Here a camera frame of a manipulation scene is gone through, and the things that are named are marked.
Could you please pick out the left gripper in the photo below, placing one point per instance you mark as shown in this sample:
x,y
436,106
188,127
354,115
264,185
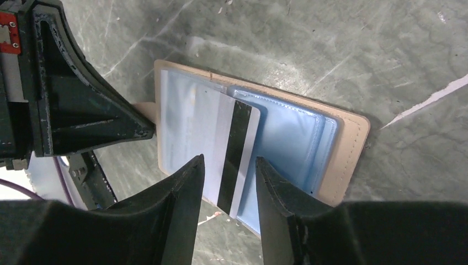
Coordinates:
x,y
53,102

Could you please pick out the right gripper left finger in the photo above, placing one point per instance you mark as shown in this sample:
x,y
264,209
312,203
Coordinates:
x,y
155,226

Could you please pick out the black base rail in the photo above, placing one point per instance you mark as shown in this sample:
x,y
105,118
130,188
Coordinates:
x,y
91,181

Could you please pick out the tan leather card holder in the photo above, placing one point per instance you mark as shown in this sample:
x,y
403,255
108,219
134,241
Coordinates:
x,y
313,145

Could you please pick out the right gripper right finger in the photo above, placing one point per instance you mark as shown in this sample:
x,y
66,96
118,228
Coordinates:
x,y
296,228

